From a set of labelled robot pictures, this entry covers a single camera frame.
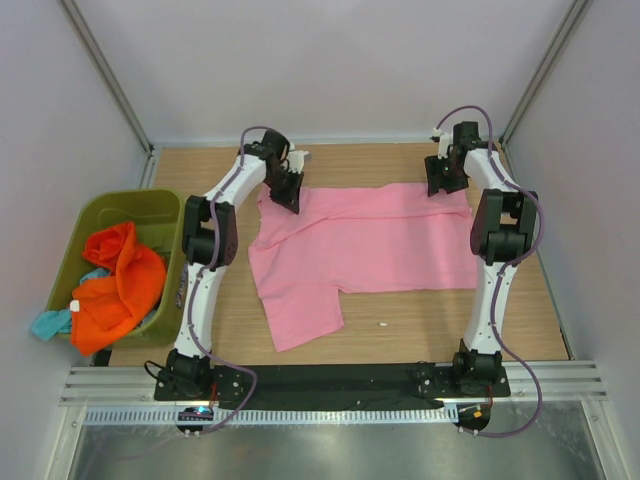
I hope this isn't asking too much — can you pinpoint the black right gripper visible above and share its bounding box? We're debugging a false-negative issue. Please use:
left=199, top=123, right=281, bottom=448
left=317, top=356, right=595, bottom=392
left=423, top=153, right=467, bottom=197

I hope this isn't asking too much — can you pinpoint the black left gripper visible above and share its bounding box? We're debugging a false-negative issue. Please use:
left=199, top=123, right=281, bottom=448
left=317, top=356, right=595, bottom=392
left=264, top=168, right=304, bottom=215

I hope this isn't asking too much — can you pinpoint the pink t shirt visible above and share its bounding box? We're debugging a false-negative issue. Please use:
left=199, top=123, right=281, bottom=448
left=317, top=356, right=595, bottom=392
left=248, top=183, right=477, bottom=352

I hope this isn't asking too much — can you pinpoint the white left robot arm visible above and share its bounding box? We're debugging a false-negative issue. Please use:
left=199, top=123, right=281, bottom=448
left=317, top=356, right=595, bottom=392
left=154, top=126, right=308, bottom=400

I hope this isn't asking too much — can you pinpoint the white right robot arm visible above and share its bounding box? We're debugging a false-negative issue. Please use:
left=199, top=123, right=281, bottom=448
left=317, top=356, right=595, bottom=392
left=424, top=121, right=538, bottom=396

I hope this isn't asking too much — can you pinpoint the olive green plastic bin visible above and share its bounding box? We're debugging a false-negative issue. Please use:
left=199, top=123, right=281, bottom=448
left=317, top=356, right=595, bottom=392
left=47, top=189, right=185, bottom=356

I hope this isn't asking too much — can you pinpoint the orange t shirt in bin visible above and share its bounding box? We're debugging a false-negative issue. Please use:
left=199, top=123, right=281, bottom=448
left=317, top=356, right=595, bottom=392
left=82, top=222, right=137, bottom=272

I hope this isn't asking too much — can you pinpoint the orange t shirt over rim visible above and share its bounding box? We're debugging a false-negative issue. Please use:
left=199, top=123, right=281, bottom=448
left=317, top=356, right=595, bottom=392
left=71, top=242, right=166, bottom=355

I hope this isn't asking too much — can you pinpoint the teal t shirt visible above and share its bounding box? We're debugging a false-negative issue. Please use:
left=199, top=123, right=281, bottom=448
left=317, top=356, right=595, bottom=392
left=30, top=268, right=111, bottom=341

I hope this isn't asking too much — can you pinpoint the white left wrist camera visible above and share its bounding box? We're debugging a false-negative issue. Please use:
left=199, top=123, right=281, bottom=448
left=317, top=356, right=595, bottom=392
left=287, top=150, right=312, bottom=174

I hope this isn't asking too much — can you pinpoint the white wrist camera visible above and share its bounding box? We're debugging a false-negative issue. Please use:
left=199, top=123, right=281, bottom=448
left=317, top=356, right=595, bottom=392
left=287, top=150, right=312, bottom=174
left=431, top=128, right=453, bottom=159

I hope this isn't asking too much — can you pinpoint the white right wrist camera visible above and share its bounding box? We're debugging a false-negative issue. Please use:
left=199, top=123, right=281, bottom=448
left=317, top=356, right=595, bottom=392
left=431, top=128, right=453, bottom=159

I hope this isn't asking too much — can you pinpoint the aluminium frame post left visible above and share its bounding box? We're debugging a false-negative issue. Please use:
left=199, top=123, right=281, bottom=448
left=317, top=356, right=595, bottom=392
left=59, top=0, right=154, bottom=157

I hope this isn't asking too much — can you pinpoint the aluminium frame post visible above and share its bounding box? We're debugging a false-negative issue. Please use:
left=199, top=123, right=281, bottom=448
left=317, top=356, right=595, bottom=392
left=500, top=0, right=592, bottom=149
left=59, top=0, right=154, bottom=157

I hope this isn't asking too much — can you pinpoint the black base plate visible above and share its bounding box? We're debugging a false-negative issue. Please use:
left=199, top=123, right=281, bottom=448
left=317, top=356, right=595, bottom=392
left=154, top=362, right=511, bottom=412

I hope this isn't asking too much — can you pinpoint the aluminium frame post right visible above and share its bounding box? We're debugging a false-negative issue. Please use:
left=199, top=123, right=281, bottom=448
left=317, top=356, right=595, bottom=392
left=500, top=0, right=592, bottom=149

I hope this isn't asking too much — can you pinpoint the slotted cable duct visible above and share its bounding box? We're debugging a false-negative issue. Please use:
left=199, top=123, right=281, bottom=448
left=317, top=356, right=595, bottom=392
left=84, top=405, right=458, bottom=427

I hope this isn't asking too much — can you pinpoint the aluminium front rail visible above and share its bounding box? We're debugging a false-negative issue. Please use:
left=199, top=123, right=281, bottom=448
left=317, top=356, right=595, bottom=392
left=60, top=361, right=607, bottom=411

